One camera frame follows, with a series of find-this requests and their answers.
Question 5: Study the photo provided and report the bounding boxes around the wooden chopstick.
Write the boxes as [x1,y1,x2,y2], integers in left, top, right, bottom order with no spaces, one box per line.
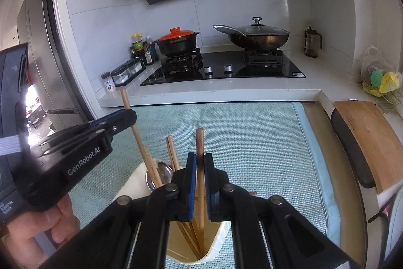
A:
[120,89,162,188]
[166,135,180,171]
[176,222,202,259]
[196,128,206,256]

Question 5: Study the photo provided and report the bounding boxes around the person left hand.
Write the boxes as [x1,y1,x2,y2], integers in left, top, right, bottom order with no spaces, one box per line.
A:
[4,195,81,268]

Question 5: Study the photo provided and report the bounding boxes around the metal spoon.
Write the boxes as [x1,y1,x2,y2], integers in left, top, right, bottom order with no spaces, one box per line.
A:
[145,160,175,191]

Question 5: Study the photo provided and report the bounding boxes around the spice jar rack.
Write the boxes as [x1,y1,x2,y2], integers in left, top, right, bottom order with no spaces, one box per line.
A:
[100,57,145,93]

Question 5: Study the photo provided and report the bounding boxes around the white ribbed utensil holder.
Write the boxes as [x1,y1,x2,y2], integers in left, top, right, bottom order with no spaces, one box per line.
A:
[115,163,230,265]

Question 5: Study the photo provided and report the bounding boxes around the grey refrigerator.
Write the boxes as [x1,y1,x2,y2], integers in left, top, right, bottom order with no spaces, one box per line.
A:
[1,0,92,131]

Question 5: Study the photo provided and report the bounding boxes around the light blue woven mat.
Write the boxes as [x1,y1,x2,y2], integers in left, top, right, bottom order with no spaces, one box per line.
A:
[70,102,341,244]

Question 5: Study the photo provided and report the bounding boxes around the sauce bottles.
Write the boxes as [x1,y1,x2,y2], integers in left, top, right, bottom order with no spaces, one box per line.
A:
[130,33,158,66]

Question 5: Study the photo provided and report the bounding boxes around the black gas stove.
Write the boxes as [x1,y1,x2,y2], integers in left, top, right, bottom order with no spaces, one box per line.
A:
[141,48,306,86]

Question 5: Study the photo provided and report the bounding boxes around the black pot red lid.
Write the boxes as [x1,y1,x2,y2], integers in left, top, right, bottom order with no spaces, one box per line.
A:
[156,27,199,57]

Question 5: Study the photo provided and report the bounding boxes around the black padded cushion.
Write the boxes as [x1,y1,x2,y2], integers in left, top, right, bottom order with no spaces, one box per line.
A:
[331,109,376,188]

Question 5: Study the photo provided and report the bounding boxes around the black wok with lid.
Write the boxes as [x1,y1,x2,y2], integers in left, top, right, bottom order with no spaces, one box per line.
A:
[212,16,290,51]

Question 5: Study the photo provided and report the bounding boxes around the wooden cutting board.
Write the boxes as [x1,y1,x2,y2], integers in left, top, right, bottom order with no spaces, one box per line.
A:
[334,100,402,194]

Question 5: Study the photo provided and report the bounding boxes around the dark glass kettle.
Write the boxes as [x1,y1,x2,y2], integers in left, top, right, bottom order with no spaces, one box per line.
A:
[304,26,323,58]

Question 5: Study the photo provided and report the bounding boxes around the yellow green sponge bag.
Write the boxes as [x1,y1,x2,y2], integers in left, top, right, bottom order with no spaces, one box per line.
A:
[358,44,403,113]

